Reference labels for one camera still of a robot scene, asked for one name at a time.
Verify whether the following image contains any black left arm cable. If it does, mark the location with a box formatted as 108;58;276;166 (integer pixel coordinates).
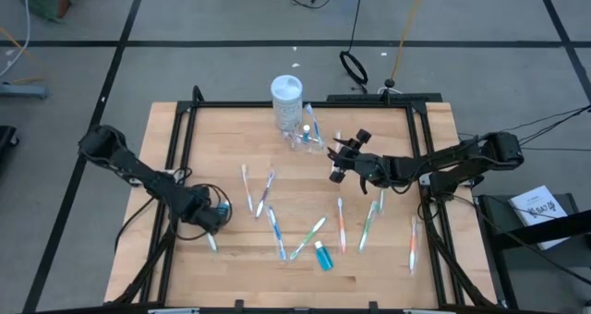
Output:
114;167;235;253

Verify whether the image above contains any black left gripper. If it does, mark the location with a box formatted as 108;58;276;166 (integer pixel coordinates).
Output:
178;184;223;235

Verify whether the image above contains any yellow hanging cable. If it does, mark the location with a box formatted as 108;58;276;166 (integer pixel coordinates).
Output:
390;0;428;82

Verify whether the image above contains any white cylindrical wipes canister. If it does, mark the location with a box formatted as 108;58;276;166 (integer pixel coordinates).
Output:
270;74;305;133

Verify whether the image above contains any black cable with loop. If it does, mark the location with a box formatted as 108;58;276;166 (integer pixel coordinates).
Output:
339;0;369;87

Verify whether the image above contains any white printed booklet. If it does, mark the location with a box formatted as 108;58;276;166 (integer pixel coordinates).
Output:
507;184;570;251

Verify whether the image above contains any black side cart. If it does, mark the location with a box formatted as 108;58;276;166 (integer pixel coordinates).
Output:
475;193;591;314

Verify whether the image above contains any black aluminium table frame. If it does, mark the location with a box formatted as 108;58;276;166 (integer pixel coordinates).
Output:
105;85;500;314

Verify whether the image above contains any black power strip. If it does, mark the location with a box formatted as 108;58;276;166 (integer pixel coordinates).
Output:
326;92;443;104

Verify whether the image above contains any purple toothbrush in clear wrapper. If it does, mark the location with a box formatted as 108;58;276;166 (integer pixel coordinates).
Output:
254;169;276;220

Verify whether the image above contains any white floor cable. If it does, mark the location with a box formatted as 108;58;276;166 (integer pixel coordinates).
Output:
0;0;31;78

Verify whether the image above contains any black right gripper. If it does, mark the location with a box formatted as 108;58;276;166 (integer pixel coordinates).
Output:
327;129;399;188

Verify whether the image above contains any black power cable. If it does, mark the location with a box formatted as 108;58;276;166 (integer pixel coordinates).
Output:
516;103;591;147

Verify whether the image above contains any clear plastic organizer holder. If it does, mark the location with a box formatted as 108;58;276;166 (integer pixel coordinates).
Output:
282;127;327;154

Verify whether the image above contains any blue toothbrush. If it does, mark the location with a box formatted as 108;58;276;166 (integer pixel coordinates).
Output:
304;103;324;144
266;205;288;262

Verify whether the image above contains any grey metal floor base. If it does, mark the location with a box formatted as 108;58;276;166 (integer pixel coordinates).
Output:
0;83;48;100

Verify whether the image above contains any green and orange bag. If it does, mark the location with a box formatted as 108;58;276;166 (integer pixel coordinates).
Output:
11;0;78;22

